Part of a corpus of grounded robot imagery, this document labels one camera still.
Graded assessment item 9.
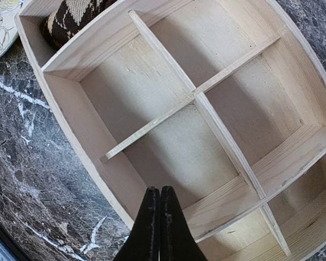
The round beige plate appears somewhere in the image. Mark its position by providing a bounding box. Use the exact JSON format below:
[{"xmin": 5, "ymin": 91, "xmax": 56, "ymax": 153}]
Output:
[{"xmin": 0, "ymin": 0, "xmax": 25, "ymax": 57}]

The brown beige argyle sock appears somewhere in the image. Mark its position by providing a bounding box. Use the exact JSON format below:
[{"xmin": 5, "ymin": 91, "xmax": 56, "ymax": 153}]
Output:
[{"xmin": 40, "ymin": 0, "xmax": 116, "ymax": 50}]

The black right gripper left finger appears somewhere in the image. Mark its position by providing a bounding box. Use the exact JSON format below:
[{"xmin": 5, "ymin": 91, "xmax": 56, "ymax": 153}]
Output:
[{"xmin": 114, "ymin": 187, "xmax": 160, "ymax": 261}]

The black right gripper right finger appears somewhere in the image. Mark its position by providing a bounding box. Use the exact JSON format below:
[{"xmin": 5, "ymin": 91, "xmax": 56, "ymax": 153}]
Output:
[{"xmin": 160, "ymin": 186, "xmax": 206, "ymax": 260}]

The wooden compartment tray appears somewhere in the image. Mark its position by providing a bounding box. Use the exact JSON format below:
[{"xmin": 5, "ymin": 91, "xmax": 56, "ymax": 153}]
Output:
[{"xmin": 15, "ymin": 1, "xmax": 326, "ymax": 260}]

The black front rail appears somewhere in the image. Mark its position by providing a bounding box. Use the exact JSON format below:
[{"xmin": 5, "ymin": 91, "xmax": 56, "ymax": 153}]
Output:
[{"xmin": 0, "ymin": 224, "xmax": 27, "ymax": 260}]

